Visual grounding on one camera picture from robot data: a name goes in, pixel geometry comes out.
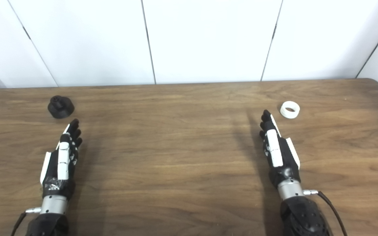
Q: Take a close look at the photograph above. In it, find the round black plastic part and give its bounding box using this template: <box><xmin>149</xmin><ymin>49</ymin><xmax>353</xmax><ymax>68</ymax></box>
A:
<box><xmin>47</xmin><ymin>95</ymin><xmax>75</xmax><ymax>119</ymax></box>

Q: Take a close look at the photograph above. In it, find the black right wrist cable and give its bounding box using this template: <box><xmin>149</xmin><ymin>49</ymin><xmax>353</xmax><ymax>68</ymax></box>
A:
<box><xmin>302</xmin><ymin>189</ymin><xmax>347</xmax><ymax>236</ymax></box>

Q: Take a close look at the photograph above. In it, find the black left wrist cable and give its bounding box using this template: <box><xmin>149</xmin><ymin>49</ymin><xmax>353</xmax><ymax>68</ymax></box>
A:
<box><xmin>11</xmin><ymin>207</ymin><xmax>42</xmax><ymax>236</ymax></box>

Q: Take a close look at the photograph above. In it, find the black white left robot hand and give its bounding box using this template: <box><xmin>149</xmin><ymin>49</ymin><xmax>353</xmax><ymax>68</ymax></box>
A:
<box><xmin>40</xmin><ymin>119</ymin><xmax>83</xmax><ymax>215</ymax></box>

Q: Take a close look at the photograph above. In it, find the white plastic ring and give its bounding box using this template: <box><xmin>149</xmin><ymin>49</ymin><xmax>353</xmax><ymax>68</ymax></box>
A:
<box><xmin>280</xmin><ymin>101</ymin><xmax>301</xmax><ymax>119</ymax></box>

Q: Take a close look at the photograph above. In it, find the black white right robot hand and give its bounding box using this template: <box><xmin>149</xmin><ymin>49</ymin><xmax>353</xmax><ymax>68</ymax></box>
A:
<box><xmin>259</xmin><ymin>109</ymin><xmax>305</xmax><ymax>201</ymax></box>

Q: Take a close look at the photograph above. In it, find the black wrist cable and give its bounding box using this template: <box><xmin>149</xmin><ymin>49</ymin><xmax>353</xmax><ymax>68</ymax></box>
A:
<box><xmin>302</xmin><ymin>189</ymin><xmax>347</xmax><ymax>236</ymax></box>
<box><xmin>11</xmin><ymin>207</ymin><xmax>42</xmax><ymax>236</ymax></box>

